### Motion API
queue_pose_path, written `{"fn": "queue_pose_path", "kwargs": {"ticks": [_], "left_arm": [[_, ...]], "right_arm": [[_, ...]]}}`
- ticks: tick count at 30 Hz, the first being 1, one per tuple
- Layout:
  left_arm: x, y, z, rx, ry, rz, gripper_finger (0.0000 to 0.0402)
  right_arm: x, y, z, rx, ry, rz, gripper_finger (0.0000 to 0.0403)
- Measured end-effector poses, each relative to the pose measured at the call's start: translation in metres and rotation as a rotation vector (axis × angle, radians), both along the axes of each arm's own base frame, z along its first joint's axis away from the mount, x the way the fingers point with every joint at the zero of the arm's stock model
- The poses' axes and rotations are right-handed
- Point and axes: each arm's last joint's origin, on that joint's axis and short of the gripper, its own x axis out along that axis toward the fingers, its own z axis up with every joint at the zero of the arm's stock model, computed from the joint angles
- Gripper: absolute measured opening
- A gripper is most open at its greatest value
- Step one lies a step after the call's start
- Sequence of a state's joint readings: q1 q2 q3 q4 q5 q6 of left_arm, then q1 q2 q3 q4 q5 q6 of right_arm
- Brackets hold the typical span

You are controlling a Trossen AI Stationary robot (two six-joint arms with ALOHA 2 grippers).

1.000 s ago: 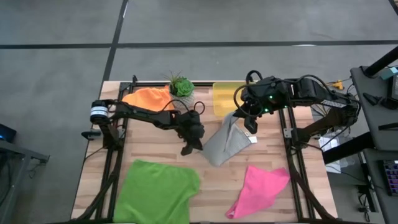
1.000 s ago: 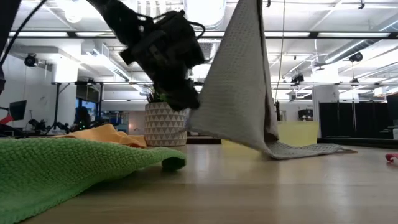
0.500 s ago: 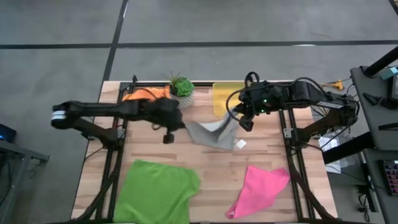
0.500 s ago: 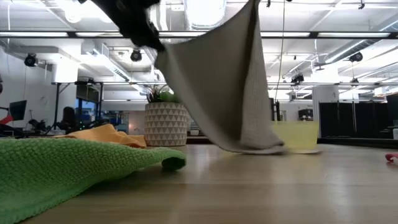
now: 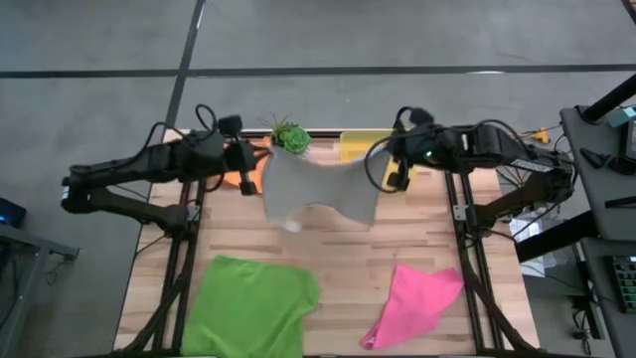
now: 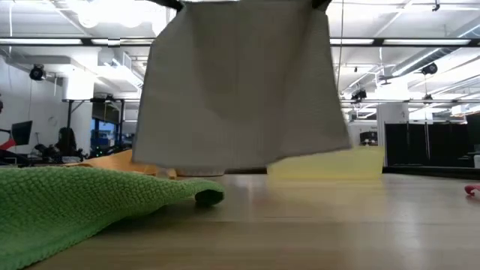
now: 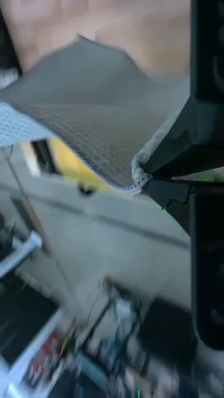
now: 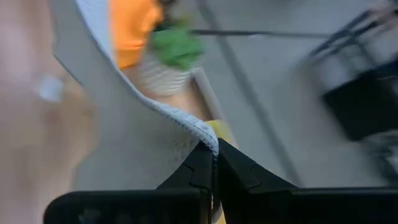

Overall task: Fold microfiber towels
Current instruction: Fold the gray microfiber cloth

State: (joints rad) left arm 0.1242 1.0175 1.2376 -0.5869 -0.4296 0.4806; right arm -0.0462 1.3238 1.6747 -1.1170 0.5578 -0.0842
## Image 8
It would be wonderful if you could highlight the orange microfiber towel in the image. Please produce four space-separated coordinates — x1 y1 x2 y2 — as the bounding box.
108 0 165 71

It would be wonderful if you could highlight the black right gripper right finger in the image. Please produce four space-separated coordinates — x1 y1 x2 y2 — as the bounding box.
216 138 398 224

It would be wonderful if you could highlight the succulent in white patterned pot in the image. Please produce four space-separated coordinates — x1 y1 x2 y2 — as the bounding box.
135 18 206 98

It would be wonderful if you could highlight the grey microfiber towel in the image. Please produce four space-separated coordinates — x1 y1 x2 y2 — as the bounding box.
49 0 223 224

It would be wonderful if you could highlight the black metal cart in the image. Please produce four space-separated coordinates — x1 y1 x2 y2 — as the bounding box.
298 6 398 144

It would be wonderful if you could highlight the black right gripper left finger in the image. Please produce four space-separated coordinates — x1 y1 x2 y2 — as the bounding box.
43 141 215 224

